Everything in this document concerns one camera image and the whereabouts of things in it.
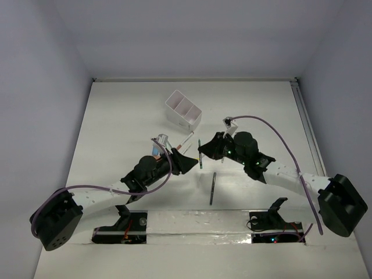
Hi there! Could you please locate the white three-compartment organizer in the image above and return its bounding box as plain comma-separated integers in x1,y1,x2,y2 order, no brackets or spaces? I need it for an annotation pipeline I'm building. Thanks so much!
165,90,202,132

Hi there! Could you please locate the blue capsule eraser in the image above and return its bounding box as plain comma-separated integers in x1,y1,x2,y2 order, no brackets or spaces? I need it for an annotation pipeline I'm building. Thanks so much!
152,147,159,156

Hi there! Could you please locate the black pen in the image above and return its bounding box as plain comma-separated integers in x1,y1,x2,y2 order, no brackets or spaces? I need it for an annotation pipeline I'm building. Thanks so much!
209,172,217,206

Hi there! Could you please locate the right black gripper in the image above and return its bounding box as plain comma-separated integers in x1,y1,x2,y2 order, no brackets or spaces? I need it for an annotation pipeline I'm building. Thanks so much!
198,131,248,166

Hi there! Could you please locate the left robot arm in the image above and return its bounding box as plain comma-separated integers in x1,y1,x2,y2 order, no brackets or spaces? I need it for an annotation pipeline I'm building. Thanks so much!
30,148,198,251

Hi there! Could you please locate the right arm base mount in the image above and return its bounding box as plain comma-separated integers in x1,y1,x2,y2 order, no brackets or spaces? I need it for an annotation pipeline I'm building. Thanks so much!
246,198,306,244

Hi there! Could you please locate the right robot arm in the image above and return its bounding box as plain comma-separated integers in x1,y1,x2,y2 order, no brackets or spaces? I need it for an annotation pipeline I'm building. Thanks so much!
198,132,368,237

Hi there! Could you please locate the green fineliner pen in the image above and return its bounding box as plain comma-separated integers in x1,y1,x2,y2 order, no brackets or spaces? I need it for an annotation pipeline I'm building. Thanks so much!
198,139,203,170

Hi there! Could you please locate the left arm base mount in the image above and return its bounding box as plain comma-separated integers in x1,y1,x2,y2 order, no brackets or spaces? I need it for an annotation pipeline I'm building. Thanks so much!
91,205,148,245

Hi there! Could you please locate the brown tipped white marker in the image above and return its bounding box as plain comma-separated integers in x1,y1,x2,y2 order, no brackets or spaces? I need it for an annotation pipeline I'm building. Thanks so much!
176,131,194,150

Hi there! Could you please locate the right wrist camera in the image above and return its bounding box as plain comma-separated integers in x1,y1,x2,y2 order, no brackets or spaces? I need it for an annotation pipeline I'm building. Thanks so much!
223,117,238,138

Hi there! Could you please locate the pale yellow white marker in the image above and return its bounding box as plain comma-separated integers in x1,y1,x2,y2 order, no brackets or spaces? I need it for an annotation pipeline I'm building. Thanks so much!
182,142,192,155

